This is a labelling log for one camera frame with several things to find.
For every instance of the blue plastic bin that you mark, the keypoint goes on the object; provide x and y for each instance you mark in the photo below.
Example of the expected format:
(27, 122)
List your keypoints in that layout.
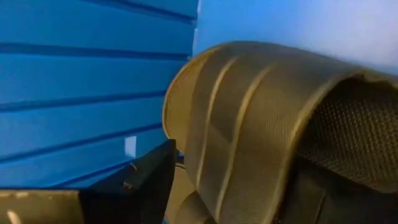
(77, 77)

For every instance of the beige rubber slide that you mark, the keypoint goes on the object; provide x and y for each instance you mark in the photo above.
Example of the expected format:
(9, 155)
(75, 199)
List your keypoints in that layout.
(248, 109)

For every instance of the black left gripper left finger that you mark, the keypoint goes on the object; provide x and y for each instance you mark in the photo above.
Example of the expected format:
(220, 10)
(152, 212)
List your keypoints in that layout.
(149, 180)

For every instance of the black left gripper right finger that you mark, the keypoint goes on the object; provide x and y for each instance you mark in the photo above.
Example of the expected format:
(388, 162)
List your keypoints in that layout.
(304, 199)

